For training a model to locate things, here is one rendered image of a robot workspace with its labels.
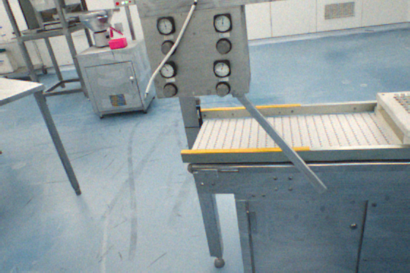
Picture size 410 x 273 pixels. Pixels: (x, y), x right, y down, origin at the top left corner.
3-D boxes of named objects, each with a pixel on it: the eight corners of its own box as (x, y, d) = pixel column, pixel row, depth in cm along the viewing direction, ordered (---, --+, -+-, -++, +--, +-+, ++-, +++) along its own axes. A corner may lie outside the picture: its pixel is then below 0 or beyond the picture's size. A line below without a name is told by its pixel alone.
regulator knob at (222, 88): (214, 99, 66) (212, 81, 64) (217, 95, 68) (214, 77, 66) (230, 99, 65) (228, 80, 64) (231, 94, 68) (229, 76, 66)
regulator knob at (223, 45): (215, 57, 62) (212, 36, 60) (217, 54, 64) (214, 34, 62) (231, 55, 61) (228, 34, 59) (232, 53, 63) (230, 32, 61)
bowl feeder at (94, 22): (83, 52, 317) (72, 16, 301) (95, 45, 350) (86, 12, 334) (125, 45, 313) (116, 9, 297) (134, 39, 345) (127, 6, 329)
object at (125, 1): (122, 42, 334) (107, -16, 307) (125, 41, 343) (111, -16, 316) (142, 39, 332) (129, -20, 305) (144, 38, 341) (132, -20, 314)
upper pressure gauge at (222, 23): (214, 34, 61) (211, 15, 59) (215, 32, 62) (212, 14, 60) (232, 31, 60) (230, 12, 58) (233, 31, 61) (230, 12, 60)
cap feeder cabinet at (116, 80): (95, 121, 336) (74, 55, 304) (111, 102, 387) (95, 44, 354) (148, 115, 331) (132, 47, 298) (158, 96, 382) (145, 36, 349)
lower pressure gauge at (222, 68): (214, 78, 65) (211, 61, 64) (214, 76, 66) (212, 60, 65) (230, 77, 64) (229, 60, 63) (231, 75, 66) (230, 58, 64)
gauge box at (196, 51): (157, 99, 71) (138, 14, 63) (169, 84, 81) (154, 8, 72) (248, 94, 67) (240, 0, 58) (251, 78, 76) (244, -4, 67)
